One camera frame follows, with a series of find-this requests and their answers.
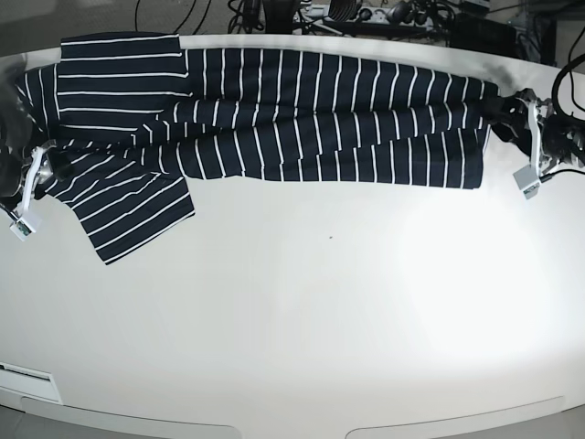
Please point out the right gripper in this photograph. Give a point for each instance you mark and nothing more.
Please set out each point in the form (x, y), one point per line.
(19, 179)

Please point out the grey power strip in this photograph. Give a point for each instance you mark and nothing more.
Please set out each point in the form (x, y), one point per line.
(405, 15)

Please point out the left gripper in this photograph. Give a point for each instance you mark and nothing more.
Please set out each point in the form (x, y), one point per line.
(520, 120)

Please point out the navy white striped T-shirt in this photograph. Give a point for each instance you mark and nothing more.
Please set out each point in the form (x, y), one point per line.
(137, 115)

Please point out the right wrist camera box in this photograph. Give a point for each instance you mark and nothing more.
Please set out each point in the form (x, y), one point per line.
(26, 225)

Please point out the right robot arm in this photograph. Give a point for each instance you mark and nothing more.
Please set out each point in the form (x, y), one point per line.
(25, 161)

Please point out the white label plate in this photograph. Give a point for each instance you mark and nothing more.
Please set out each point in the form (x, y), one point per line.
(29, 383)

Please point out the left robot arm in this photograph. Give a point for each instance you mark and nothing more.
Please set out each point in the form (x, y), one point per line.
(552, 139)

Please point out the black box on floor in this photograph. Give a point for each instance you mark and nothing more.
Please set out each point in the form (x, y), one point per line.
(483, 35)

